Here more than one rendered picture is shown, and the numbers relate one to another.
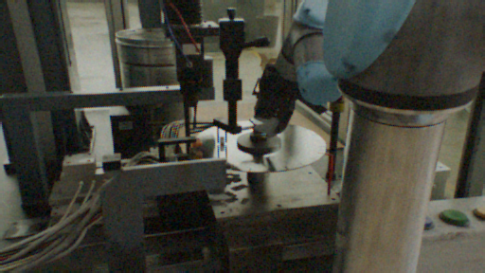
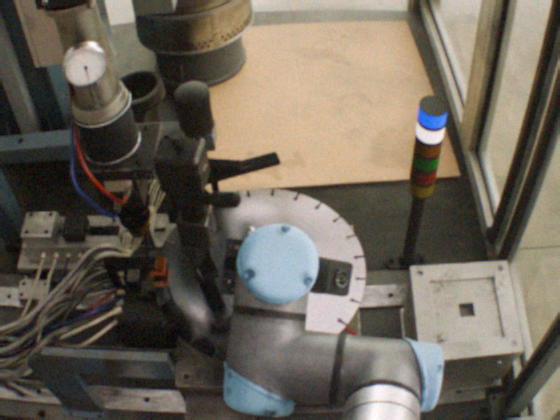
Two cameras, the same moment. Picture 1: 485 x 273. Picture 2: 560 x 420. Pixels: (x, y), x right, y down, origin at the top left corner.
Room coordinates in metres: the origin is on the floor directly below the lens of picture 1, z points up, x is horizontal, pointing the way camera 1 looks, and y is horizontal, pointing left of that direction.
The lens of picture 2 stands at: (0.52, -0.24, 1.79)
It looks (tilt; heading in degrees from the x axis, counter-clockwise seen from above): 51 degrees down; 17
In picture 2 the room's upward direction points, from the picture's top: 4 degrees counter-clockwise
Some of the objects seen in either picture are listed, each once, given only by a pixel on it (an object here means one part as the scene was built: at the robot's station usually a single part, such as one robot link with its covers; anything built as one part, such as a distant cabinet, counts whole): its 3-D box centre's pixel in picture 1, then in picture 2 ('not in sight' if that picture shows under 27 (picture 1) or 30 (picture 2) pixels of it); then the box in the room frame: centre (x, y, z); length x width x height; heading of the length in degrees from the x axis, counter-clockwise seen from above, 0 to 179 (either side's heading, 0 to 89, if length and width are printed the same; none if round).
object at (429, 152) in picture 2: not in sight; (428, 142); (1.24, -0.27, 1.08); 0.05 x 0.04 x 0.03; 14
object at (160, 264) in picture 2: (180, 152); (137, 273); (0.99, 0.15, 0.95); 0.10 x 0.03 x 0.07; 104
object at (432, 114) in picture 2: not in sight; (432, 112); (1.24, -0.27, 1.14); 0.05 x 0.04 x 0.03; 14
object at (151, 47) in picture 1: (161, 80); (193, 11); (1.75, 0.32, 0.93); 0.31 x 0.31 x 0.36
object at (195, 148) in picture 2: (231, 56); (188, 190); (1.00, 0.02, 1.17); 0.06 x 0.05 x 0.20; 95
